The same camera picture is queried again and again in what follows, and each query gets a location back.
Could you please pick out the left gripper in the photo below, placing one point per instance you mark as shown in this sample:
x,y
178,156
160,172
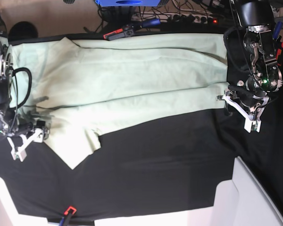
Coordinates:
x,y
249,102

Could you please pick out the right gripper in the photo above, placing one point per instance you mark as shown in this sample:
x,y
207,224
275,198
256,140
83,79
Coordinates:
x,y
13,125

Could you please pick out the light green T-shirt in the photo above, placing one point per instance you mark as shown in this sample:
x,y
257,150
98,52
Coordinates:
x,y
88,88

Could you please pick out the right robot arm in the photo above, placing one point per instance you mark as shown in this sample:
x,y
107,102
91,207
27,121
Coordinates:
x,y
8,83

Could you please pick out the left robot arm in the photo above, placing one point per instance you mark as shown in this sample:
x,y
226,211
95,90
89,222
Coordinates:
x,y
254,23

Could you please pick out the red blue bottom clamp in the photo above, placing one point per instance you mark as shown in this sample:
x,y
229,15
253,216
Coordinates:
x,y
69,219

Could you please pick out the red black right clamp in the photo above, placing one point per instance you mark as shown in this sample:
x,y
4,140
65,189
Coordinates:
x,y
279,53

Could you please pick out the red black clamp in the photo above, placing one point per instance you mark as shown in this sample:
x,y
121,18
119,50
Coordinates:
x,y
279,53
130,29

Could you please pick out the black table cloth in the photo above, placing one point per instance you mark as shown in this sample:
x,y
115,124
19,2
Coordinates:
x,y
164,165

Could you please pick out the white power strip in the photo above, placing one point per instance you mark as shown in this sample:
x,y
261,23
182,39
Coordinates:
x,y
176,17

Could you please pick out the blue box at top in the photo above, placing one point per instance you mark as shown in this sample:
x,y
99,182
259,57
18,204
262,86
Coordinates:
x,y
133,3

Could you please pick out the white left table frame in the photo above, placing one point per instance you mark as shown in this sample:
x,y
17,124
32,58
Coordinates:
x,y
9,216

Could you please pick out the white table frame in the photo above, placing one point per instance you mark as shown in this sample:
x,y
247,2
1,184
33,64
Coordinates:
x,y
9,216
242,201

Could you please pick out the white right table frame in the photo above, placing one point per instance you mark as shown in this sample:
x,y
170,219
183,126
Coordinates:
x,y
242,201

